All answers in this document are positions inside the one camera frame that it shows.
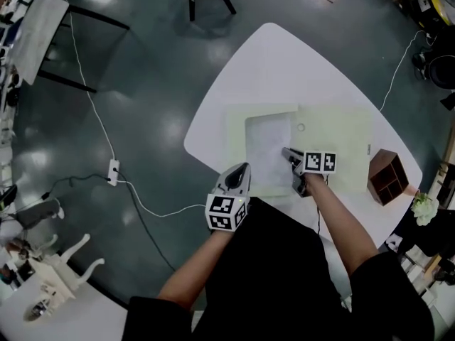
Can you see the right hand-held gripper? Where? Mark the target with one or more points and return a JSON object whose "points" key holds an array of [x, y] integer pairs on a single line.
{"points": [[318, 162]]}

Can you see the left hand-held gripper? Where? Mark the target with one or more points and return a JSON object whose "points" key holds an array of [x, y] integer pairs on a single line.
{"points": [[222, 208]]}

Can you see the white cloth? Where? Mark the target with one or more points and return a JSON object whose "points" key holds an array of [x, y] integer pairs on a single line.
{"points": [[266, 147]]}

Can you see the pale green folder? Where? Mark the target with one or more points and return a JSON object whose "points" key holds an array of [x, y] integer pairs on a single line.
{"points": [[337, 130]]}

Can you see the person's right forearm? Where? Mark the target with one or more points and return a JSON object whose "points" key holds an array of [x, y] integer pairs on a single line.
{"points": [[341, 226]]}

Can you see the person's left forearm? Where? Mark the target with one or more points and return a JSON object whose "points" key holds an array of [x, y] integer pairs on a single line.
{"points": [[192, 275]]}

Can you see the brown wooden organizer box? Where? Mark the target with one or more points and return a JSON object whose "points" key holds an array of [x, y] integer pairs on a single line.
{"points": [[382, 169]]}

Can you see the white power strip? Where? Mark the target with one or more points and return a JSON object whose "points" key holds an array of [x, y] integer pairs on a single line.
{"points": [[113, 172]]}

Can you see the pink vase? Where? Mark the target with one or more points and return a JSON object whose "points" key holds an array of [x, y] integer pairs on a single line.
{"points": [[411, 191]]}

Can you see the white flower bouquet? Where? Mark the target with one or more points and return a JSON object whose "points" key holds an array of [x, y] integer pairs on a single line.
{"points": [[424, 210]]}

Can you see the black floor fan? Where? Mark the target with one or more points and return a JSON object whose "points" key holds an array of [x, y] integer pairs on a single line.
{"points": [[442, 71]]}

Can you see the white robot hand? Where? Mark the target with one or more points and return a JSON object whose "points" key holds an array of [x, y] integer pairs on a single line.
{"points": [[53, 272]]}

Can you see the black and yellow bin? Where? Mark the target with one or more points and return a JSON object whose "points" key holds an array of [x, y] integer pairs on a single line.
{"points": [[432, 11]]}

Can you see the marble table with black legs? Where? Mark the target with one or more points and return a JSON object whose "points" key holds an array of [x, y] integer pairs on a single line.
{"points": [[39, 34]]}

